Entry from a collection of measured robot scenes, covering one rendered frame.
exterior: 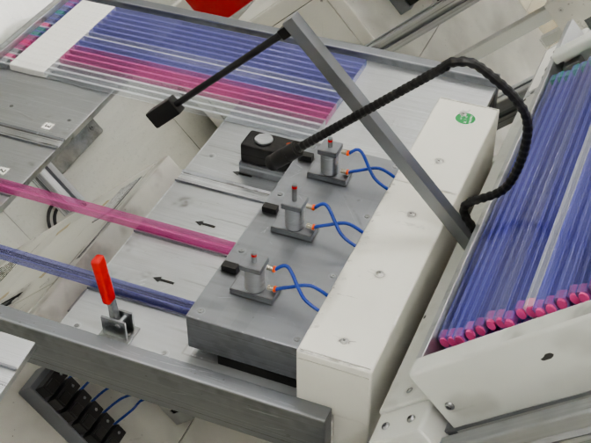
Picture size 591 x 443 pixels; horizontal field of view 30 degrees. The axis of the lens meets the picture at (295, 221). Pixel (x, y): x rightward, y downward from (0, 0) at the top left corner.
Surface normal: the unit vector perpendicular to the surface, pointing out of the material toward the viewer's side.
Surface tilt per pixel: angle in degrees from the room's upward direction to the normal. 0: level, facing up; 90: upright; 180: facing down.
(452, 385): 90
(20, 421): 0
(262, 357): 90
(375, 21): 0
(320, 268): 48
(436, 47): 0
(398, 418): 90
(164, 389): 90
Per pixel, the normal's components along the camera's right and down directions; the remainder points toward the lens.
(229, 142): 0.00, -0.77
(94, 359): -0.38, 0.59
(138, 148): 0.68, -0.33
